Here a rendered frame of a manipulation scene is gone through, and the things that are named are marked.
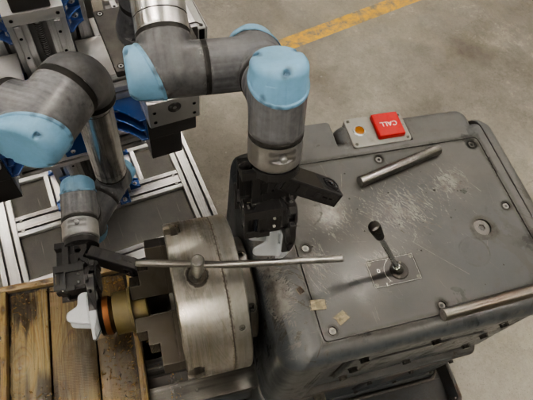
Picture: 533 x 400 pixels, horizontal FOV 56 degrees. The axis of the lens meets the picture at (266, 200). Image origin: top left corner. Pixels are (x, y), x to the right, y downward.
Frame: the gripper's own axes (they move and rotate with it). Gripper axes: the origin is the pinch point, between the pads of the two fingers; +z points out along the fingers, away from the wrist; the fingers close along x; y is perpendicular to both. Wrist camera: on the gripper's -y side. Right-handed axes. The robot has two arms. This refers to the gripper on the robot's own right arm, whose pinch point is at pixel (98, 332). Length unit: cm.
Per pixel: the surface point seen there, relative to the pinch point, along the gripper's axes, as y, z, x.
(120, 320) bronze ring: -4.6, -0.6, 3.0
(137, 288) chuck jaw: -8.6, -5.4, 5.3
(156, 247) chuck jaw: -13.4, -10.5, 11.4
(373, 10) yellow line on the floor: -164, -205, -108
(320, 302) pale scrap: -39.3, 7.9, 17.3
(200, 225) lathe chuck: -22.1, -12.9, 12.4
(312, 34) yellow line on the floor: -118, -189, -108
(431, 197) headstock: -68, -8, 17
